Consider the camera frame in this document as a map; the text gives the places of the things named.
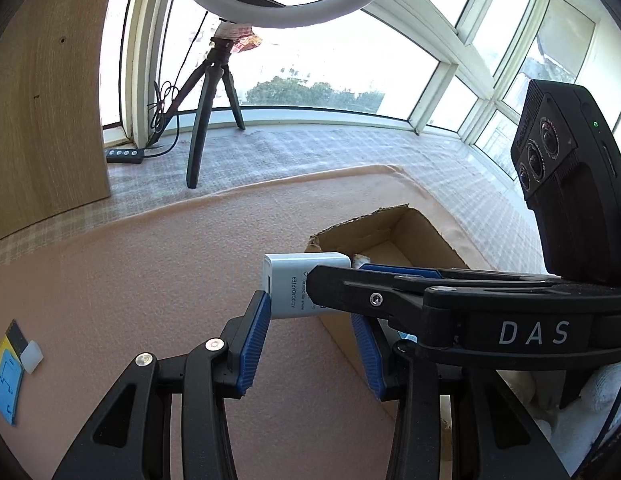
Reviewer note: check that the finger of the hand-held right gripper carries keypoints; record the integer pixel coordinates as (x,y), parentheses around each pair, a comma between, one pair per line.
(350,295)
(400,271)

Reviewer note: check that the person's right hand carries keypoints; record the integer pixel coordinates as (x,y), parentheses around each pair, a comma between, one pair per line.
(580,425)

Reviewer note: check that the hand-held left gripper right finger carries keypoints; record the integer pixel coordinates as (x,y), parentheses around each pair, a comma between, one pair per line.
(365,355)

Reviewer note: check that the black inline remote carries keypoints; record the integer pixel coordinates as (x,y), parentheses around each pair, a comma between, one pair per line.
(125,155)

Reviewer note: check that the checkered cloth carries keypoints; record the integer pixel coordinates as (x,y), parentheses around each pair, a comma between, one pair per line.
(315,150)

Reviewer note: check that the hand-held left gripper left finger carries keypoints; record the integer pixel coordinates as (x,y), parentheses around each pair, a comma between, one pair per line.
(253,345)

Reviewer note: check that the small white cap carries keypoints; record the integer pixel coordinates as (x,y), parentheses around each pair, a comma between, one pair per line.
(31,357)

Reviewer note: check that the white window frame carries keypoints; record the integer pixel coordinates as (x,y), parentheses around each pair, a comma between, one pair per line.
(135,60)

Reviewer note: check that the black tripod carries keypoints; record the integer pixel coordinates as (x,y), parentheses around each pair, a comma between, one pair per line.
(200,125)

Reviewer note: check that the pink mat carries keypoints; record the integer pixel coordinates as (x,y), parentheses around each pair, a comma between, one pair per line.
(165,260)

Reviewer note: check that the cardboard box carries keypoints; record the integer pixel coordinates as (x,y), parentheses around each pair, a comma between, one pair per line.
(415,240)

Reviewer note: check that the star print tissue pack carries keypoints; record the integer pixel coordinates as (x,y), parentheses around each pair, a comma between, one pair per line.
(358,260)

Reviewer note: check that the blue yellow card pack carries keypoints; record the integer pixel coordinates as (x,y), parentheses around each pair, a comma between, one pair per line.
(8,385)

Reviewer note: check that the white power adapter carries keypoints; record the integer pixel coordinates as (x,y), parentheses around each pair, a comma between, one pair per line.
(290,280)

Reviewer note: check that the oak wood board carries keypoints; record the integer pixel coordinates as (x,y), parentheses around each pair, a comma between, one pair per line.
(40,110)

